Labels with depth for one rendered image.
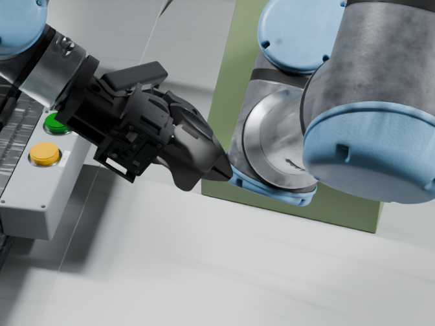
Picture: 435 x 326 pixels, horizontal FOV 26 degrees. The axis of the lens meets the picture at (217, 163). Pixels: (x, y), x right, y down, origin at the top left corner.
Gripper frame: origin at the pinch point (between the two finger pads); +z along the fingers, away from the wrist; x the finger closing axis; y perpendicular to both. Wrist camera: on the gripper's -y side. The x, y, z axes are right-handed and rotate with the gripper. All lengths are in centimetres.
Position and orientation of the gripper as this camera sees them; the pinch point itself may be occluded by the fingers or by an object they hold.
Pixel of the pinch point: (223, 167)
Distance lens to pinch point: 109.2
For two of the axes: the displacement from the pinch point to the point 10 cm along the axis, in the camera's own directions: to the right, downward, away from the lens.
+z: 8.1, 5.3, 2.5
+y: -1.3, 5.8, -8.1
